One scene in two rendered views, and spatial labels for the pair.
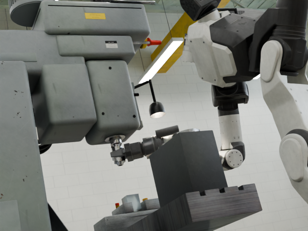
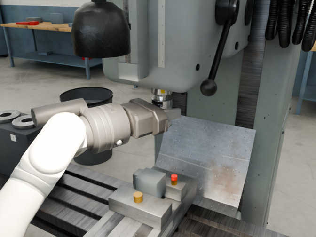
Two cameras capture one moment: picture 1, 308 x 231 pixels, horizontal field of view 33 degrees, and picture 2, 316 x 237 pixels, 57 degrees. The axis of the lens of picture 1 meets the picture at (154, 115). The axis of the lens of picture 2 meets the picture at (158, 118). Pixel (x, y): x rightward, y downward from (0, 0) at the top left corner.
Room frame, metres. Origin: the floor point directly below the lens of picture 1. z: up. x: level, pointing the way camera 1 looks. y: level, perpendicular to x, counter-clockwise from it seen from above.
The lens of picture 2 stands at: (2.56, -0.17, 1.48)
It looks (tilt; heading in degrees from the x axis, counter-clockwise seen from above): 24 degrees down; 145
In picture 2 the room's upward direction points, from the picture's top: straight up
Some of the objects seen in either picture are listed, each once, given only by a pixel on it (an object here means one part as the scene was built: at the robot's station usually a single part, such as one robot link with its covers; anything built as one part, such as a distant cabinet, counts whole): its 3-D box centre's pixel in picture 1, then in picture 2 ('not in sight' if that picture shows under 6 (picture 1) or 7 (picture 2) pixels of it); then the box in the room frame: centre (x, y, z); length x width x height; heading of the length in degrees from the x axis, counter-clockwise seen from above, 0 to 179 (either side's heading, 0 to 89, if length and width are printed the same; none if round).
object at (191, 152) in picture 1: (186, 169); (21, 144); (1.59, -0.06, 1.01); 0.22 x 0.12 x 0.20; 29
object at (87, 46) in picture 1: (89, 58); not in sight; (2.06, 0.22, 1.68); 0.34 x 0.24 x 0.10; 117
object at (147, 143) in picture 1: (140, 150); (127, 122); (2.08, 0.09, 1.23); 0.13 x 0.12 x 0.10; 2
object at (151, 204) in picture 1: (145, 208); (139, 206); (2.07, 0.11, 1.00); 0.15 x 0.06 x 0.04; 27
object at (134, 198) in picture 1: (131, 203); (151, 185); (2.05, 0.16, 1.02); 0.06 x 0.05 x 0.06; 27
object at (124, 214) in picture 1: (141, 217); (145, 210); (2.06, 0.14, 0.96); 0.35 x 0.15 x 0.11; 117
